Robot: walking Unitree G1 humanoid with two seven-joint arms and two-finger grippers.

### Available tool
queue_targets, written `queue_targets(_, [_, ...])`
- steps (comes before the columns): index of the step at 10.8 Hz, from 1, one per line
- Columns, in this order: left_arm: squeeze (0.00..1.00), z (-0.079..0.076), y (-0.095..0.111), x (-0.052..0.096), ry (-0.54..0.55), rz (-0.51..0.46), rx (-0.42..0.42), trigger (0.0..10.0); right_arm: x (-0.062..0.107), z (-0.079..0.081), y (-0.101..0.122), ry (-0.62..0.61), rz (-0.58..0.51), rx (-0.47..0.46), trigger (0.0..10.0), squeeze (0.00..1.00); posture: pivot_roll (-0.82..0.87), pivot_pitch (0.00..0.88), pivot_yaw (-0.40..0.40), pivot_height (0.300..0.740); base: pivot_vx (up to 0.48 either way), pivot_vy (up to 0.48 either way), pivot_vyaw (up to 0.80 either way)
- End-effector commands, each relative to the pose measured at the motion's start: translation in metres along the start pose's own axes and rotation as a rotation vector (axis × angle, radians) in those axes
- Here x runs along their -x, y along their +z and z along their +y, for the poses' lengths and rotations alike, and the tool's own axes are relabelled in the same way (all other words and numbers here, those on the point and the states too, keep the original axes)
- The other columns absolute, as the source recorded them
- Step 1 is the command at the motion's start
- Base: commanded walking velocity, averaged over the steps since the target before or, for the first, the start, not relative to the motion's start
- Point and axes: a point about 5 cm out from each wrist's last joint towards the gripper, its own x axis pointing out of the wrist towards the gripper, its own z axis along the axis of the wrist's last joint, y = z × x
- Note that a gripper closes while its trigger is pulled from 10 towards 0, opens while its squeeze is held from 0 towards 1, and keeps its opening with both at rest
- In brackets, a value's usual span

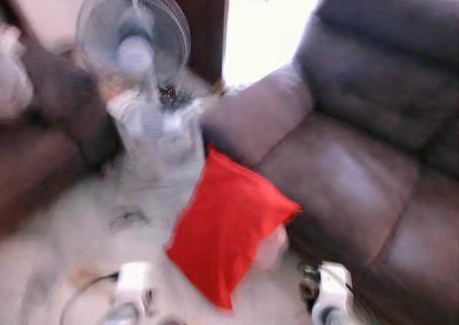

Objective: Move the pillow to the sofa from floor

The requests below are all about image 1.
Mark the red pillow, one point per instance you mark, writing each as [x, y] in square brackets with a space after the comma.
[222, 224]

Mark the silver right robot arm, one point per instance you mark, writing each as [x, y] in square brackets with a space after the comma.
[330, 318]

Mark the pink cat face pillow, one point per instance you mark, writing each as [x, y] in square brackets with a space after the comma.
[272, 250]

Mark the brown two-seat sofa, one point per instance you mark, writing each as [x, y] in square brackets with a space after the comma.
[344, 167]

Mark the white air cooler unit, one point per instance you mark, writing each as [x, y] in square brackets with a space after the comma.
[158, 138]

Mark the dark wooden door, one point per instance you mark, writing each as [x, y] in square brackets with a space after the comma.
[208, 24]

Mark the white standing fan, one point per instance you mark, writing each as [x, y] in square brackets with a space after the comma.
[133, 52]

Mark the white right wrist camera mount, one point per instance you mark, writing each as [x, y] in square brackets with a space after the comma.
[336, 285]

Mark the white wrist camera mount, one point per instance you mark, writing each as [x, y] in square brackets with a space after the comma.
[336, 285]
[134, 282]

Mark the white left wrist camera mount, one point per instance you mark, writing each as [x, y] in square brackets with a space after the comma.
[134, 282]

